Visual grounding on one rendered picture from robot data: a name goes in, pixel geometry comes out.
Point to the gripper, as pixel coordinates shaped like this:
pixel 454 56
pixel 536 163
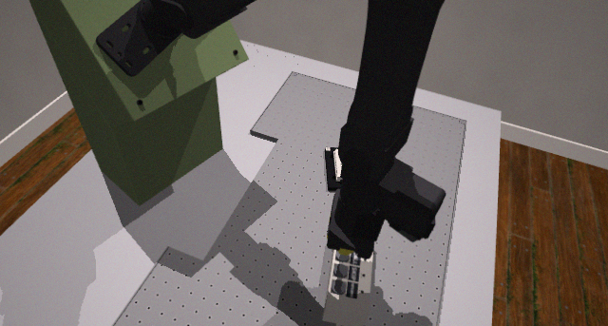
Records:
pixel 341 224

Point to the white button panel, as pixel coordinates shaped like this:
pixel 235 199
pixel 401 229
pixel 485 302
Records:
pixel 352 308

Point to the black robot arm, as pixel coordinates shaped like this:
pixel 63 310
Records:
pixel 396 42

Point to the white multi-well plate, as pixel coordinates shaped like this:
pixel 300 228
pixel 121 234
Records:
pixel 337 165

